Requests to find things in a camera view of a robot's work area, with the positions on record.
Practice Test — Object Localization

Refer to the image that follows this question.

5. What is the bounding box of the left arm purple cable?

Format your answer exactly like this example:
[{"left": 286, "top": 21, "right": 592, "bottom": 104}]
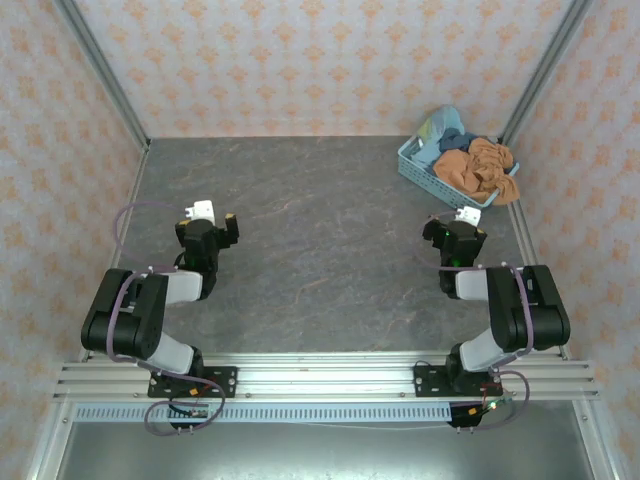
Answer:
[{"left": 106, "top": 200, "right": 228, "bottom": 437}]

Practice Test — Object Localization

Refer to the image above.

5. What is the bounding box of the orange printed t-shirt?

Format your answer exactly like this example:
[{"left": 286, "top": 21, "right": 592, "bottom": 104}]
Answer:
[{"left": 432, "top": 137, "right": 522, "bottom": 206}]

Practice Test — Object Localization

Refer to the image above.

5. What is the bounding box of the light blue plastic basket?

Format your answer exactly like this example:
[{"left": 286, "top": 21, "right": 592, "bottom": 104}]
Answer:
[{"left": 397, "top": 133, "right": 520, "bottom": 210}]

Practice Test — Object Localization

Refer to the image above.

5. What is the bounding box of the left small circuit board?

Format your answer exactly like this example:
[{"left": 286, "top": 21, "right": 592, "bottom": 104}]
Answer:
[{"left": 167, "top": 402, "right": 210, "bottom": 420}]

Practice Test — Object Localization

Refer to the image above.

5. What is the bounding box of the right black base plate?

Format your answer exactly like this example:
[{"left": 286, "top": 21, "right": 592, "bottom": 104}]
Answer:
[{"left": 413, "top": 363, "right": 504, "bottom": 400}]

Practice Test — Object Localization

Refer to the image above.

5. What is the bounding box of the light blue t-shirt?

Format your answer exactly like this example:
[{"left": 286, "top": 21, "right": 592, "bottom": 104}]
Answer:
[{"left": 413, "top": 104, "right": 469, "bottom": 169}]

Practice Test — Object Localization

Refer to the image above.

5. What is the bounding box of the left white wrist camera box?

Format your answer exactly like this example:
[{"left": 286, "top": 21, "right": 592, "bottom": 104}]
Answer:
[{"left": 191, "top": 199, "right": 217, "bottom": 226}]

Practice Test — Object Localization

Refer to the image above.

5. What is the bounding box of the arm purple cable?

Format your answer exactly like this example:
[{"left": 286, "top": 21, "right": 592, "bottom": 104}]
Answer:
[
  {"left": 106, "top": 200, "right": 228, "bottom": 437},
  {"left": 416, "top": 210, "right": 532, "bottom": 434}
]

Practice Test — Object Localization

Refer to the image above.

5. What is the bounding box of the left aluminium frame post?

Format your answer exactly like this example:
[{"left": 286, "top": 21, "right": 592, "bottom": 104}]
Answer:
[{"left": 53, "top": 0, "right": 152, "bottom": 152}]

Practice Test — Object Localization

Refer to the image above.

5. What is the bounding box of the grey metal sheet panel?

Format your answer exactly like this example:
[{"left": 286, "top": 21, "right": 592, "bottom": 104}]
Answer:
[{"left": 53, "top": 421, "right": 599, "bottom": 480}]

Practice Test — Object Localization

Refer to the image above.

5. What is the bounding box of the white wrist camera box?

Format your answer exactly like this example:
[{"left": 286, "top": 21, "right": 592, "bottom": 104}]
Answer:
[
  {"left": 453, "top": 205, "right": 483, "bottom": 227},
  {"left": 191, "top": 199, "right": 217, "bottom": 226}
]

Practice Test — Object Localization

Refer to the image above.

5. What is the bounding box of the white slotted cable duct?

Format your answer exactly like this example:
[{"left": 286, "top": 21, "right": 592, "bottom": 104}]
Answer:
[{"left": 74, "top": 404, "right": 454, "bottom": 424}]

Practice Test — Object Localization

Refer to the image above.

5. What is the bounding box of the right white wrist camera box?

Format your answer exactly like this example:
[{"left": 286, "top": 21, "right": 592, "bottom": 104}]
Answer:
[{"left": 453, "top": 205, "right": 483, "bottom": 227}]

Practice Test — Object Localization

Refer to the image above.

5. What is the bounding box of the left aluminium table rail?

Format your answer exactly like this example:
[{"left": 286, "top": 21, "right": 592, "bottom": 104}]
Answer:
[{"left": 78, "top": 142, "right": 150, "bottom": 362}]

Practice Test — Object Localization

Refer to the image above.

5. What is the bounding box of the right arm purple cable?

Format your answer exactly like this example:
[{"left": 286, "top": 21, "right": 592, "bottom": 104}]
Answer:
[{"left": 416, "top": 210, "right": 532, "bottom": 434}]

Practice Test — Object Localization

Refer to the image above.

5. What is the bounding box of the small circuit board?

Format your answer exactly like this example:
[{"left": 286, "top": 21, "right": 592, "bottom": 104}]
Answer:
[
  {"left": 167, "top": 402, "right": 210, "bottom": 420},
  {"left": 467, "top": 394, "right": 516, "bottom": 419}
]

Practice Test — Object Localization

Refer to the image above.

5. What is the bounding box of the aluminium mounting rail beam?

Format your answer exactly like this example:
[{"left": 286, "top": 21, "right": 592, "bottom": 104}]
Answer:
[{"left": 53, "top": 351, "right": 599, "bottom": 402}]

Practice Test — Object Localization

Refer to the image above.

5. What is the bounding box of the aluminium frame post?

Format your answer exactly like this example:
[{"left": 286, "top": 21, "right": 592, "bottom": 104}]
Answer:
[
  {"left": 53, "top": 0, "right": 152, "bottom": 152},
  {"left": 499, "top": 0, "right": 597, "bottom": 147}
]

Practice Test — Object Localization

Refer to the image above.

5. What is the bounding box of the right small circuit board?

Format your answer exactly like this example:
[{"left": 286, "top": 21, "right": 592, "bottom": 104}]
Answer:
[{"left": 467, "top": 394, "right": 516, "bottom": 419}]

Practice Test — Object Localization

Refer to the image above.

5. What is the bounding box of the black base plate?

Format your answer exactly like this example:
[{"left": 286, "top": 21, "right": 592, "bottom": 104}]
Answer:
[
  {"left": 147, "top": 365, "right": 239, "bottom": 400},
  {"left": 413, "top": 363, "right": 504, "bottom": 400}
]

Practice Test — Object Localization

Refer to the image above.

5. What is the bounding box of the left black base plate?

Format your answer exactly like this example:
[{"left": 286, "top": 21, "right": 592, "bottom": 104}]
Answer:
[{"left": 147, "top": 365, "right": 239, "bottom": 400}]

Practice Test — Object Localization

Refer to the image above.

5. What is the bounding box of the right aluminium frame post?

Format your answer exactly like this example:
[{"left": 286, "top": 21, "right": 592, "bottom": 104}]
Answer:
[{"left": 499, "top": 0, "right": 597, "bottom": 147}]

